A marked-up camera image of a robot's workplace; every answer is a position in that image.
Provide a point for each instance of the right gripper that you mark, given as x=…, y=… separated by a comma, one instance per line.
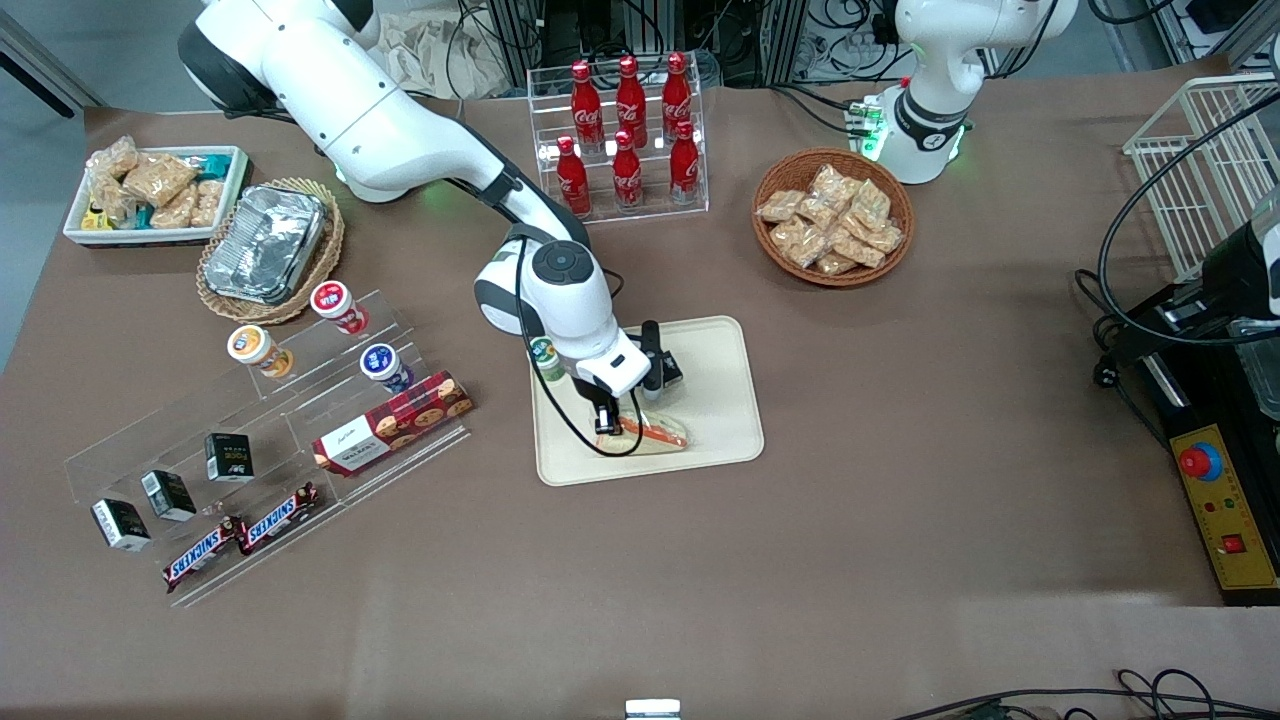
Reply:
x=662, y=368

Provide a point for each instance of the triangular sandwich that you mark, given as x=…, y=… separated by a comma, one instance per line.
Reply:
x=660, y=433

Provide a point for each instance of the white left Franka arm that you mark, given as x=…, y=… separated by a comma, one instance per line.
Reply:
x=935, y=60

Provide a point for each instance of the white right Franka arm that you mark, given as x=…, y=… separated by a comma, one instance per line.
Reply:
x=380, y=110

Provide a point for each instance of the beige plastic tray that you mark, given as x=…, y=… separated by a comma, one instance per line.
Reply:
x=710, y=420

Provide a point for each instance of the small black box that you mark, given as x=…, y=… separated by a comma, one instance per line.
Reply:
x=120, y=524
x=229, y=458
x=168, y=495
x=672, y=372

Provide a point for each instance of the green lid yogurt cup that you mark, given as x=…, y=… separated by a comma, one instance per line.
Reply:
x=548, y=362

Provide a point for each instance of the clear acrylic bottle rack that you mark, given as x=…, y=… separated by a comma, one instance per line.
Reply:
x=650, y=215

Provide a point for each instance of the red tartan cookie box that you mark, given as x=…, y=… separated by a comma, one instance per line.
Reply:
x=395, y=420

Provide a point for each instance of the blue lid yogurt cup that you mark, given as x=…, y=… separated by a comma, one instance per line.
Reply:
x=383, y=365

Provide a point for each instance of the red Coca-Cola bottle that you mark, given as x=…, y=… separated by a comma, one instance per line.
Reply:
x=684, y=165
x=573, y=175
x=586, y=105
x=627, y=175
x=677, y=95
x=631, y=100

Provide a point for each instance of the clear wrapped biscuit pack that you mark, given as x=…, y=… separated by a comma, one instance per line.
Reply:
x=798, y=243
x=833, y=184
x=886, y=238
x=818, y=212
x=780, y=206
x=836, y=264
x=871, y=203
x=857, y=247

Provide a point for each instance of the red lid yogurt cup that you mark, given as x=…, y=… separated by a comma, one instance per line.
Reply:
x=337, y=305

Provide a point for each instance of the small white box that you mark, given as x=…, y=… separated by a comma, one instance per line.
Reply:
x=653, y=710

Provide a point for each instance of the round brown wicker basket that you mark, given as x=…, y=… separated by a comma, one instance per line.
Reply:
x=785, y=170

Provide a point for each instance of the clear acrylic stepped display stand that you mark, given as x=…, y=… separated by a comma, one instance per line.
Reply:
x=300, y=400

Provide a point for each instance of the oval wicker basket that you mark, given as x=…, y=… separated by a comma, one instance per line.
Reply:
x=330, y=255

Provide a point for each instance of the Snickers chocolate bar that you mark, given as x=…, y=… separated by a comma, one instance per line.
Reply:
x=200, y=555
x=280, y=517

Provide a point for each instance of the orange lid yogurt cup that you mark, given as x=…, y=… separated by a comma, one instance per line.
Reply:
x=255, y=348

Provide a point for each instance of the silver foil container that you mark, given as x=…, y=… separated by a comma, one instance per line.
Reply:
x=265, y=245

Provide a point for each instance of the beige cloth bag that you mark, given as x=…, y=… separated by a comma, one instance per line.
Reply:
x=430, y=50

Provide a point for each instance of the clear wrapped cracker pack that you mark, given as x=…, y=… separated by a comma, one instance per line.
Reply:
x=110, y=200
x=175, y=210
x=158, y=178
x=208, y=202
x=112, y=157

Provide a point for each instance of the teal snack packet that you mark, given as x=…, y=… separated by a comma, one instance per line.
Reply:
x=212, y=165

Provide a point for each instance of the white rectangular bin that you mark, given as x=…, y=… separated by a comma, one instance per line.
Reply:
x=150, y=236

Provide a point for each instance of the black machine base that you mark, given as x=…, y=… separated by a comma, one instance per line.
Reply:
x=1200, y=400

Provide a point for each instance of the yellow emergency stop box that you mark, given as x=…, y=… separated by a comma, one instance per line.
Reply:
x=1225, y=520

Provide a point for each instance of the black machine head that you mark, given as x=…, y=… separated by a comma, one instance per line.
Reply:
x=1230, y=280

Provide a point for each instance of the dark metal frame bar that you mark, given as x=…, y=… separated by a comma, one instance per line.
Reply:
x=40, y=75

